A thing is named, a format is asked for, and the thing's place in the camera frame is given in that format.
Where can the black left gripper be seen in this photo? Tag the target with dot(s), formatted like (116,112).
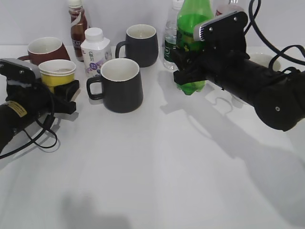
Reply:
(38,98)

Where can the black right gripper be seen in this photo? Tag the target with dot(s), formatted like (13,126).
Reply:
(224,58)

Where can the yellow paper cup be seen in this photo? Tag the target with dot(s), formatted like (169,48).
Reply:
(57,72)

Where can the green plastic bottle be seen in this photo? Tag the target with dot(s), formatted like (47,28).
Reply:
(192,13)

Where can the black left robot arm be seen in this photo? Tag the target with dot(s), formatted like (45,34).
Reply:
(14,118)

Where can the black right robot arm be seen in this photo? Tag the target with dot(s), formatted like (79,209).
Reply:
(277,97)

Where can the clear water bottle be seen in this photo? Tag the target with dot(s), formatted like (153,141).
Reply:
(170,33)

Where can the dark red ceramic mug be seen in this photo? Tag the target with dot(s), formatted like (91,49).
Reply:
(45,49)

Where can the white milk carton bottle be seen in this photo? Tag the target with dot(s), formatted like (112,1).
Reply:
(96,50)

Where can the black mug front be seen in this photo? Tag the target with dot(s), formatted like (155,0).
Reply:
(119,85)

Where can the black mug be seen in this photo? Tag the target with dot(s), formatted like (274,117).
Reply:
(141,45)
(119,85)

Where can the black mug rear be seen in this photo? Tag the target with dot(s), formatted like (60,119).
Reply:
(141,45)

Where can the brown drink bottle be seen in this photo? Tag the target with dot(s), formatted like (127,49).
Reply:
(79,25)

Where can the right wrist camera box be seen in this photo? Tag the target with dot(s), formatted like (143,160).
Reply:
(221,26)

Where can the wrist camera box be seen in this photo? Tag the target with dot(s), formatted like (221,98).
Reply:
(19,71)
(221,26)

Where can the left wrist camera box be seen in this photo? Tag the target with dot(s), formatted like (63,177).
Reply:
(19,71)

